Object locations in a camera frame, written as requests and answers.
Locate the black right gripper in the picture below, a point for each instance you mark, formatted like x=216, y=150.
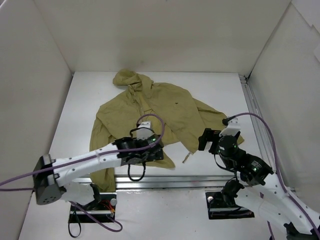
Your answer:
x=208, y=139

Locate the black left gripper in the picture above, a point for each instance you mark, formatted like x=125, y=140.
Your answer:
x=155, y=152

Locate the metal zipper pull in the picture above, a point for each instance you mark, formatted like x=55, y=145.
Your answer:
x=186, y=157

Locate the olive yellow hooded jacket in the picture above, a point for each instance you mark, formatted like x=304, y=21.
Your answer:
x=173, y=111

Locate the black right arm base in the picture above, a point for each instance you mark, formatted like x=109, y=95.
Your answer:
x=219, y=209

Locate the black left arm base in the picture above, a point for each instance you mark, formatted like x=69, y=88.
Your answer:
x=104, y=212

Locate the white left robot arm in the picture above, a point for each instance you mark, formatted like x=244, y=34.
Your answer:
x=55, y=179

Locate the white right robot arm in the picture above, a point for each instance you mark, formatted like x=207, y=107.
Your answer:
x=257, y=187

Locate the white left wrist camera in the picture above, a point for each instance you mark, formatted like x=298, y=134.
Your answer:
x=144, y=130

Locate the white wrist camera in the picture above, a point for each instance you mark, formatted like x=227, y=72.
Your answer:
x=144, y=130
x=232, y=126

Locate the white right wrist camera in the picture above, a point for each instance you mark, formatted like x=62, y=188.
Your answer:
x=232, y=126

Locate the aluminium front rail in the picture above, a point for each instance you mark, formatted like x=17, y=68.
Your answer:
x=123, y=183

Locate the aluminium rail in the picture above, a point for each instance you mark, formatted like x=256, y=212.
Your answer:
x=123, y=183
x=262, y=131

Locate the aluminium right side rail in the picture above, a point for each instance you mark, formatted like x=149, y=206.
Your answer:
x=262, y=131

